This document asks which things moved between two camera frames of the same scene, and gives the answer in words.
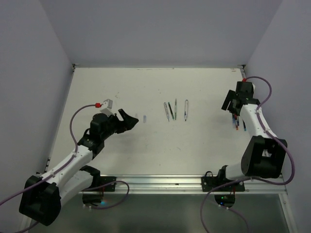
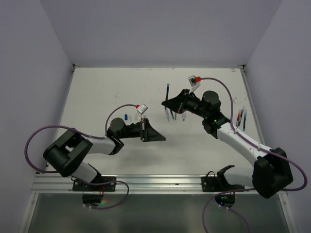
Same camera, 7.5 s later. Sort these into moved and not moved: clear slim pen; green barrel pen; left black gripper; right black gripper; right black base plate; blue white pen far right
Moved: right black gripper; left black gripper
Not moved: blue white pen far right; clear slim pen; green barrel pen; right black base plate
